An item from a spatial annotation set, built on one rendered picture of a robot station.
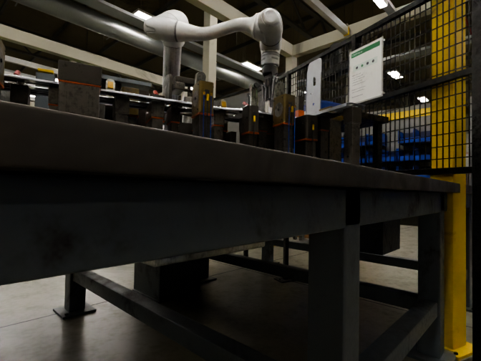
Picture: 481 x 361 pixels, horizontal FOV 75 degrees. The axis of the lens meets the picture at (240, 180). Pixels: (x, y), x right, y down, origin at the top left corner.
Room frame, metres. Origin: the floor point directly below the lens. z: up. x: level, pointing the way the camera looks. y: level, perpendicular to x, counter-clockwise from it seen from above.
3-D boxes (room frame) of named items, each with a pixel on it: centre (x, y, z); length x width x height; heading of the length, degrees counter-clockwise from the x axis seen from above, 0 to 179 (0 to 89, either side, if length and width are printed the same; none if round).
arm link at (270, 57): (1.50, -0.13, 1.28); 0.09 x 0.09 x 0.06
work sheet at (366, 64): (1.67, -0.67, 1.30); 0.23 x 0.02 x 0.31; 27
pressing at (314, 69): (1.61, -0.37, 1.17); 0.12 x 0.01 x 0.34; 27
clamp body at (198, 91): (1.15, 0.14, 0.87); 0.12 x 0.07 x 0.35; 27
